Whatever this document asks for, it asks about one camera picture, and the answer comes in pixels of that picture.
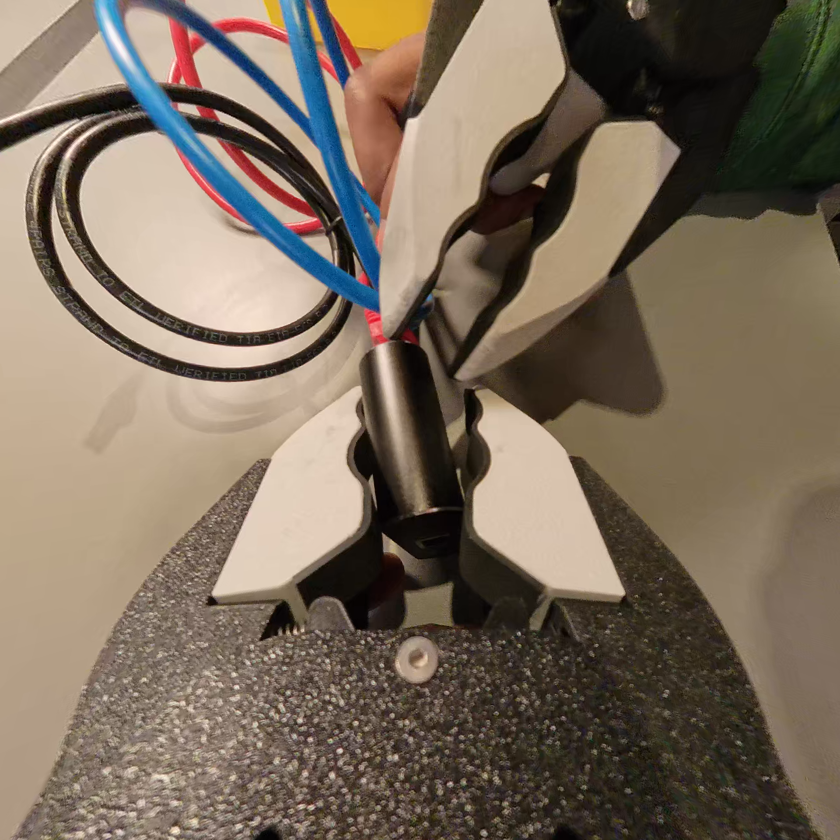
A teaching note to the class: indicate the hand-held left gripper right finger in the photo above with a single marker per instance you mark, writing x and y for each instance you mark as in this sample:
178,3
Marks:
531,499

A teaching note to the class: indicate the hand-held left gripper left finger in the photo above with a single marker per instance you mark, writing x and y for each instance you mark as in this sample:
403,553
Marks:
308,499

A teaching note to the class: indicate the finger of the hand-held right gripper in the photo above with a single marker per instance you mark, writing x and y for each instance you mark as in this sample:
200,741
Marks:
472,85
590,216

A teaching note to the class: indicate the black ethernet coupler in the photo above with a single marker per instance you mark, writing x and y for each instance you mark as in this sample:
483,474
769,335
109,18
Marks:
407,426

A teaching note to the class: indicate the person's right forearm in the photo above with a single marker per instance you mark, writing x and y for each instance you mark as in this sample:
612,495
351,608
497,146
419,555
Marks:
787,98

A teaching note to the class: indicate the person's right hand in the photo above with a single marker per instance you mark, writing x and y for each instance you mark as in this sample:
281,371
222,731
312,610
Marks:
380,105

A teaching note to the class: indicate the person's left hand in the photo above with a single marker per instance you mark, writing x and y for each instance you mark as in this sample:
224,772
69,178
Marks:
392,574

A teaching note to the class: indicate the yellow plastic bin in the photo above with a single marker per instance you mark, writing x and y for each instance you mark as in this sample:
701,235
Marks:
367,23

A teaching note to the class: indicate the grey tape strip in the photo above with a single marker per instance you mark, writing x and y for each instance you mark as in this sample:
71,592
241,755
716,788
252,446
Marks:
33,59

